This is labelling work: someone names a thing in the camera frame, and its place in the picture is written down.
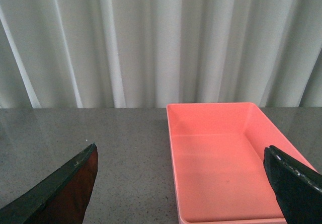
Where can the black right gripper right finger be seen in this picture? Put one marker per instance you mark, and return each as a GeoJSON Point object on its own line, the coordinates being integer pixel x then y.
{"type": "Point", "coordinates": [297, 187]}

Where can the white pleated curtain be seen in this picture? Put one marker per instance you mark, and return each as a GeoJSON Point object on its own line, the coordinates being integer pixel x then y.
{"type": "Point", "coordinates": [149, 53]}

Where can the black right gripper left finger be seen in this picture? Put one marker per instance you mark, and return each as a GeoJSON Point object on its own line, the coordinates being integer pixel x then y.
{"type": "Point", "coordinates": [62, 197]}

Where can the pink plastic tray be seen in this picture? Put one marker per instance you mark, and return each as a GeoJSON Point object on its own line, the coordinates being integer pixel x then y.
{"type": "Point", "coordinates": [217, 156]}

